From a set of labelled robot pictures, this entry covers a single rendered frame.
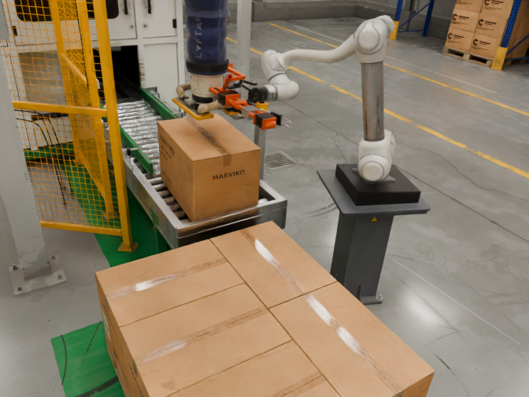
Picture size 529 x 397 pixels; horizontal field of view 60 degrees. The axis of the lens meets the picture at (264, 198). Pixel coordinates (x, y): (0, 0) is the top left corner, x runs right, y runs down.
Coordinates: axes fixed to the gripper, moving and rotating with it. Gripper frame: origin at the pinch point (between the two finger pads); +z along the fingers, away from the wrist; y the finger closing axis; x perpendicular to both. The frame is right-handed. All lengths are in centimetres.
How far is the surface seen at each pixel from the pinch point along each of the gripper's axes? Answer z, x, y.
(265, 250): 0, -41, 69
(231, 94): -1.8, 1.8, -1.7
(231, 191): 1, -5, 51
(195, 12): 9.1, 19.9, -38.3
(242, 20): -162, 268, 14
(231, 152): 0.7, -2.9, 28.6
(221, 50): -3.6, 16.7, -20.0
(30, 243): 102, 62, 95
